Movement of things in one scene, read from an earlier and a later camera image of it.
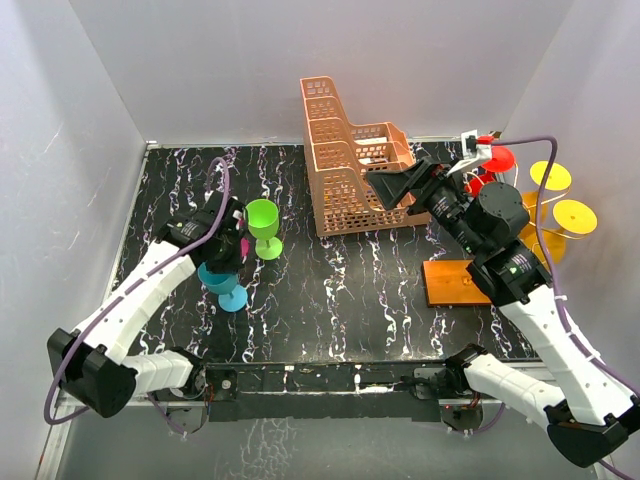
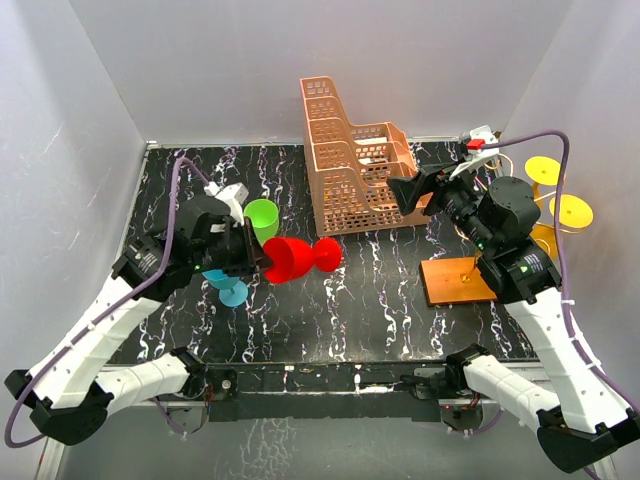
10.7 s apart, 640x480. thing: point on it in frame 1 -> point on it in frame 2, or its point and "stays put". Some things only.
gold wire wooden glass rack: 451,283 stays put
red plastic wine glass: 501,161 -> 291,259
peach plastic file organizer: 342,156 stays put
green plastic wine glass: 263,223 stays put
